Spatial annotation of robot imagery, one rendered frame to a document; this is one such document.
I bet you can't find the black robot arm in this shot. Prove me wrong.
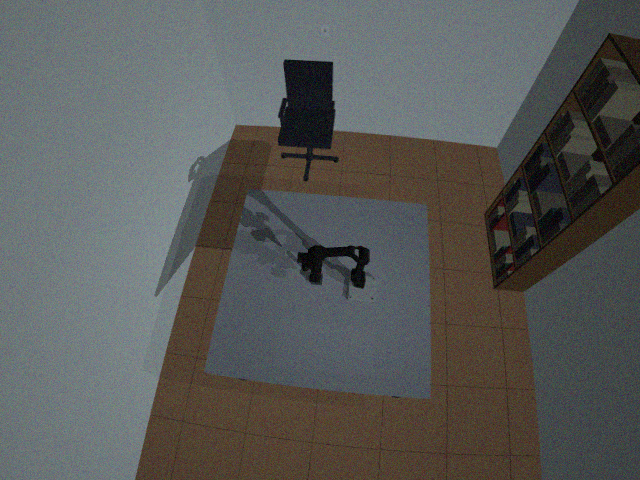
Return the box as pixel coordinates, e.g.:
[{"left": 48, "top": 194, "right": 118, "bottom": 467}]
[{"left": 297, "top": 245, "right": 370, "bottom": 289}]

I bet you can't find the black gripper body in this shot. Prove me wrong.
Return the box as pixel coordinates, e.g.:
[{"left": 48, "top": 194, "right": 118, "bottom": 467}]
[{"left": 309, "top": 262, "right": 322, "bottom": 283}]

